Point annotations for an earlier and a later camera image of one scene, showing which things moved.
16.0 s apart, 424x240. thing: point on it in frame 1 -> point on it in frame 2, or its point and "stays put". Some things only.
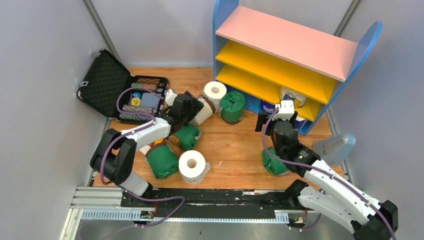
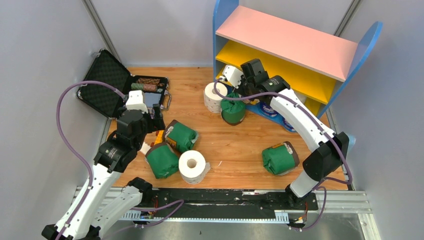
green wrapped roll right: [273, 165] stays put
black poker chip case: [110, 89] stays put
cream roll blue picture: [205, 114] -> [253, 102]
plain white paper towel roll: [215, 91] stays put
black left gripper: [195, 106] -> [156, 124]
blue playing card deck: [149, 100] stays put
